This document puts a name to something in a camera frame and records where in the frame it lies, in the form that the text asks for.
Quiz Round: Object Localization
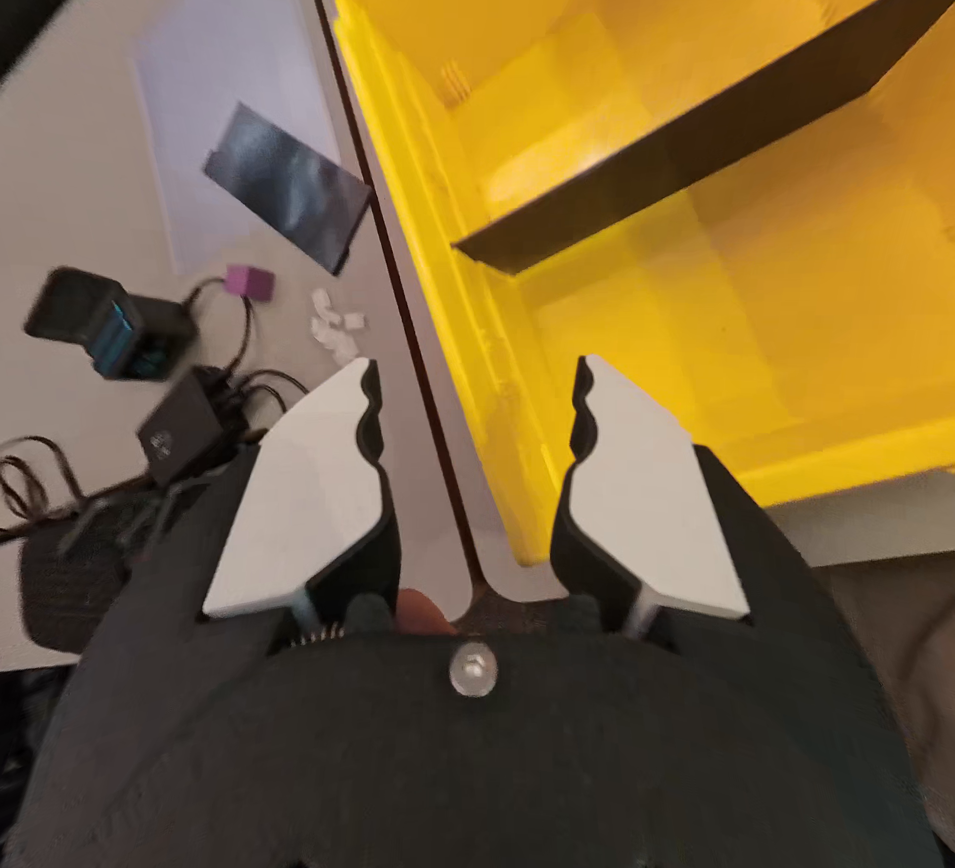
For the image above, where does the black glossy card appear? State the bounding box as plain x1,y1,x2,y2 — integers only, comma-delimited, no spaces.
203,101,373,277

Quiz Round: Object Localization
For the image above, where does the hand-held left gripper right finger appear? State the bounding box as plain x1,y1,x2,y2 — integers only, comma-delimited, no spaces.
549,353,752,639

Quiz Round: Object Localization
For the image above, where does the small purple cube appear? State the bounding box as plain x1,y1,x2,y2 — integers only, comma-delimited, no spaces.
224,264,277,304

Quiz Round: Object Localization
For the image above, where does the thin black cube cable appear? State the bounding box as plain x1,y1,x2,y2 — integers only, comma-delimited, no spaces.
183,277,258,380

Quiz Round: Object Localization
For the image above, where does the yellow plastic bin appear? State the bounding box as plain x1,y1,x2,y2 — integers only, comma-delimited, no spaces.
312,0,955,569

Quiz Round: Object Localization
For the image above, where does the person's left hand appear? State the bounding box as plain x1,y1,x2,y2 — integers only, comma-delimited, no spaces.
395,588,458,636

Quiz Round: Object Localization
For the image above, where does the pile of white paper scraps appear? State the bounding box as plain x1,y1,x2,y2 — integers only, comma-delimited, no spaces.
309,288,369,365

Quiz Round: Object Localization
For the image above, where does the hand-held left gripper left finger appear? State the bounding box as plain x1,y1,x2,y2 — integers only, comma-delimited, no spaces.
201,357,404,623

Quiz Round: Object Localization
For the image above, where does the black bin divider plate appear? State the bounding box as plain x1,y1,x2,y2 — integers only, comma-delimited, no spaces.
451,0,955,277

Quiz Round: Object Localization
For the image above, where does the black adapter box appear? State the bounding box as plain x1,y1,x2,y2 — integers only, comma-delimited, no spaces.
136,364,251,489

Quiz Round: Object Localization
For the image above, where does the lavender paper sheet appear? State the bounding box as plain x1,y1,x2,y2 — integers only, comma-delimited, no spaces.
134,0,344,276

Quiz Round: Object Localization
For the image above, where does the black and blue dock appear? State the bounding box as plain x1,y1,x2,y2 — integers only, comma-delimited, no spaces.
22,266,201,383

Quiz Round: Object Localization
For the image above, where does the black fabric pouch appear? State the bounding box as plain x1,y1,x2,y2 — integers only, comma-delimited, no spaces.
18,488,161,654

